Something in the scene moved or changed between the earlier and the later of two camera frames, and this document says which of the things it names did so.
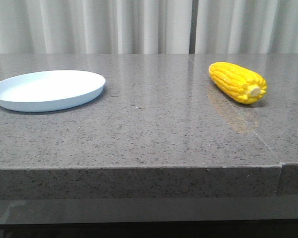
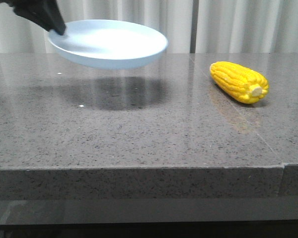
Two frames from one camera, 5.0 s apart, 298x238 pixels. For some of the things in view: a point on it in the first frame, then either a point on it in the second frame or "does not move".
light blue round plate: x=45 y=90 → x=108 y=44
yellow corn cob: x=242 y=85 does not move
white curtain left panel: x=90 y=27 does not move
